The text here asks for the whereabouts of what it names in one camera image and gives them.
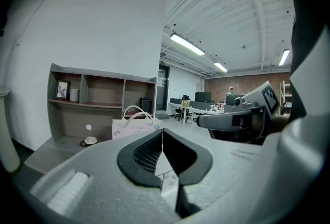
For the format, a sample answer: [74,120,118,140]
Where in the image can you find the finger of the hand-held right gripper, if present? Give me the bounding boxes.
[196,109,259,133]

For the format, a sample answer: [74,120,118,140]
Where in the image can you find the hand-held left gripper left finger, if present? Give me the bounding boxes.
[29,127,183,224]

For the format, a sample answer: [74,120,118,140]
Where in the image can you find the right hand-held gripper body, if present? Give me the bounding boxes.
[233,80,281,141]

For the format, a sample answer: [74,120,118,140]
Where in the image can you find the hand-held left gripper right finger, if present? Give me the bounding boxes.
[162,127,263,220]

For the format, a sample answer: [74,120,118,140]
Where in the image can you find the wooden drawer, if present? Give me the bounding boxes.
[160,171,179,197]

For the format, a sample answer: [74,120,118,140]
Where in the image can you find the white office desk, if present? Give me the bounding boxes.
[167,101,225,126]

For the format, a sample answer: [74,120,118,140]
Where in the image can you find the grey wooden desk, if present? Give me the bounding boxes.
[24,129,176,178]

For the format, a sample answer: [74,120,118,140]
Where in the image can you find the grey wooden shelf unit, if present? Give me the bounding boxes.
[47,63,158,142]

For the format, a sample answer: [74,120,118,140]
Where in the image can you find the white shelf rack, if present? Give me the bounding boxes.
[279,80,293,116]

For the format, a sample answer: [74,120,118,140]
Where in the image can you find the large black monitor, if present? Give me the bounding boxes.
[194,92,212,104]

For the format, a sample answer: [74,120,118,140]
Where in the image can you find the black swivel office chair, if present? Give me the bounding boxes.
[174,94,193,122]

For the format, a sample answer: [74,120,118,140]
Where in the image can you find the short ceiling light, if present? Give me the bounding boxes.
[213,62,228,73]

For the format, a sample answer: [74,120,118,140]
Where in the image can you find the pink cartoon paper bag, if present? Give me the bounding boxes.
[111,105,164,141]

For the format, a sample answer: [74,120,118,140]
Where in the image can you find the black glass door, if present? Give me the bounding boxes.
[157,64,171,112]

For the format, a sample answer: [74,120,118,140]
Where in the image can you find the black box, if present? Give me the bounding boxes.
[140,97,153,114]

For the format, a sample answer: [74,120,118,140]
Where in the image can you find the long ceiling light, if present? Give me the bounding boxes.
[169,32,206,57]

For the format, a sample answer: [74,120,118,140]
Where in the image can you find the person's black clothing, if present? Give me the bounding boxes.
[289,0,330,126]

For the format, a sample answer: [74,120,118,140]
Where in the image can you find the white cylindrical container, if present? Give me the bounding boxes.
[69,88,80,103]

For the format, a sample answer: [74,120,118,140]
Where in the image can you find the white cylindrical column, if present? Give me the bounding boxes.
[0,85,22,174]

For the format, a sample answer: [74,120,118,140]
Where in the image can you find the ceiling light near brick wall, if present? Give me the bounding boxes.
[278,48,290,67]

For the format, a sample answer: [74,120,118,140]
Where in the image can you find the black picture frame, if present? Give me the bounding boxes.
[54,79,71,100]

